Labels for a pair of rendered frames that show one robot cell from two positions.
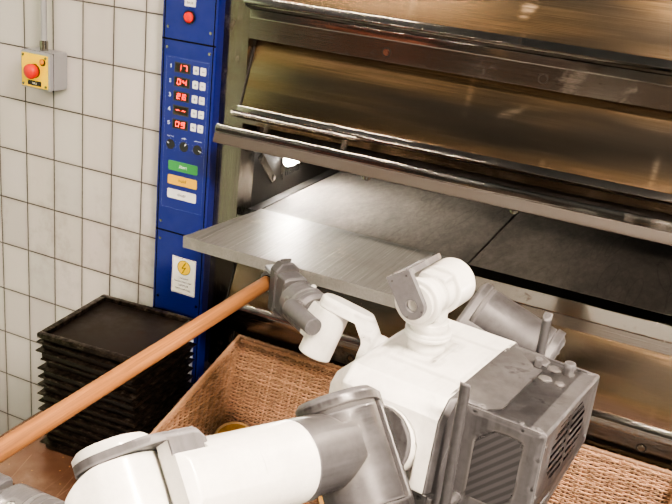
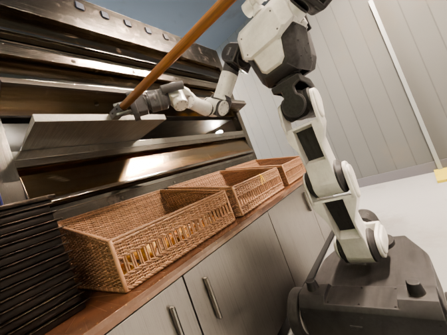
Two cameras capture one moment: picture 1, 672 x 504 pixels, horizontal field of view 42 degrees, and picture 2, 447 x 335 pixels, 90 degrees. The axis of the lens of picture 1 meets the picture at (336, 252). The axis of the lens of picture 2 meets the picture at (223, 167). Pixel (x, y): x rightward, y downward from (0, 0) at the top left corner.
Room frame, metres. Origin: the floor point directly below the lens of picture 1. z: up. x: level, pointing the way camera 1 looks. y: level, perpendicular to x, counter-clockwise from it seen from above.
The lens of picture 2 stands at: (1.19, 0.92, 0.78)
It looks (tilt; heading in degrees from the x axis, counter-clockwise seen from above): 3 degrees up; 285
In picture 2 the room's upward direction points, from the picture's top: 20 degrees counter-clockwise
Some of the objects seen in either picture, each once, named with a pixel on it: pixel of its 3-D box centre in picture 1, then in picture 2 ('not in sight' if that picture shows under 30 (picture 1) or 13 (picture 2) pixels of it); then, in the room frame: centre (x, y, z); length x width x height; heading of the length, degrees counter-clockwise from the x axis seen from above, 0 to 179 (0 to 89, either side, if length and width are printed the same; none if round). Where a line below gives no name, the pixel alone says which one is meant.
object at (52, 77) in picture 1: (43, 69); not in sight; (2.37, 0.84, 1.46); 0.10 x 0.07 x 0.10; 68
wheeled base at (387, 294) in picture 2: not in sight; (366, 262); (1.02, -0.24, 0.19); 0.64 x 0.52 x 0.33; 67
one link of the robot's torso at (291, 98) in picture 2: not in sight; (300, 100); (1.03, -0.22, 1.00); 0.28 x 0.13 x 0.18; 67
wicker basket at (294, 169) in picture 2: not in sight; (269, 169); (1.36, -1.04, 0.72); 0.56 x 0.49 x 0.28; 69
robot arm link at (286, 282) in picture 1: (295, 297); (145, 104); (1.65, 0.07, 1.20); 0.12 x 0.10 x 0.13; 32
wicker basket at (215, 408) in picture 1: (283, 450); (149, 222); (1.82, 0.07, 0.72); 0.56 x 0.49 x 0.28; 67
